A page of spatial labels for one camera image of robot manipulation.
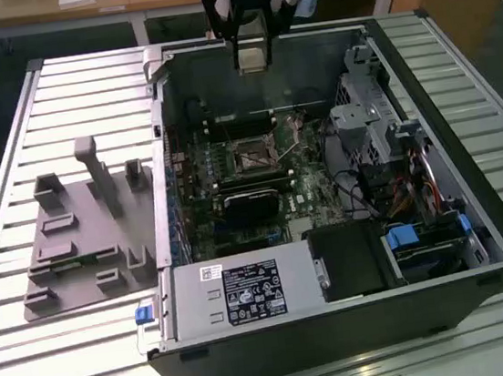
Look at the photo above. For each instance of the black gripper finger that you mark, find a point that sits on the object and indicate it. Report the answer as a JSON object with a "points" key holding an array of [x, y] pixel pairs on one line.
{"points": [[217, 13], [281, 17]]}

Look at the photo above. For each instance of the silver CPU plate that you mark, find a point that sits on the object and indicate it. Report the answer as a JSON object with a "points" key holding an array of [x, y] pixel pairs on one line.
{"points": [[253, 59]]}

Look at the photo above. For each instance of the thin metal locking lever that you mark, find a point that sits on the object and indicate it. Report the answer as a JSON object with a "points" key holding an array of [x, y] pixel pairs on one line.
{"points": [[288, 151], [226, 133]]}

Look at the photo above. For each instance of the black RAM slot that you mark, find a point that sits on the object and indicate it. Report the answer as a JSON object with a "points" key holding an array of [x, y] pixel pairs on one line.
{"points": [[245, 134], [256, 188], [244, 125], [244, 129], [255, 179], [243, 120]]}

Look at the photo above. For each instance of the CPU socket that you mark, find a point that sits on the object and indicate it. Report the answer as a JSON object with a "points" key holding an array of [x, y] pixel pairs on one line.
{"points": [[254, 161]]}

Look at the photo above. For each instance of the grey metal drive cage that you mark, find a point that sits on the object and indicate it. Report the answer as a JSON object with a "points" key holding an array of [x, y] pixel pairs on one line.
{"points": [[362, 119]]}

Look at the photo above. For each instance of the green motherboard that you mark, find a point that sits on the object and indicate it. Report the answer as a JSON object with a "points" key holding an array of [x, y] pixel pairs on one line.
{"points": [[310, 181]]}

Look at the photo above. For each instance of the black graphics card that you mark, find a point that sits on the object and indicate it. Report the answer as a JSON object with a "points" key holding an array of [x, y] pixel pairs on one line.
{"points": [[249, 206]]}

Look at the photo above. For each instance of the silver chipset heatsink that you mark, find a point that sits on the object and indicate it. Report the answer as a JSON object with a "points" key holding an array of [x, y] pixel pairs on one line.
{"points": [[302, 225]]}

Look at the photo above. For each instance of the hard disk in blue carrier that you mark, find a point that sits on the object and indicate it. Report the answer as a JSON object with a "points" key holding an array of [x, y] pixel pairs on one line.
{"points": [[400, 236]]}

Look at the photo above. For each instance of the black drive bay box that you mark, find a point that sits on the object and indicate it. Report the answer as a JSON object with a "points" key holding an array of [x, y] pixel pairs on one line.
{"points": [[347, 259]]}

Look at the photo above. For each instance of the grey parts rack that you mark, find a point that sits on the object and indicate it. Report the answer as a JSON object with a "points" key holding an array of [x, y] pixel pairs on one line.
{"points": [[82, 227]]}

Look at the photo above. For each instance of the grey power supply unit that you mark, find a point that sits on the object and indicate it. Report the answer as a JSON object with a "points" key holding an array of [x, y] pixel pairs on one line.
{"points": [[198, 314]]}

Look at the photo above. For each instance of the blue case latch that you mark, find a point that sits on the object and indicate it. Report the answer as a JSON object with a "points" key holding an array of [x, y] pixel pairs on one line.
{"points": [[144, 314]]}

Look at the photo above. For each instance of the black open PC case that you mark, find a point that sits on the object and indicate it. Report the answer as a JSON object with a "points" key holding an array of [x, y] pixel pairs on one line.
{"points": [[344, 346]]}

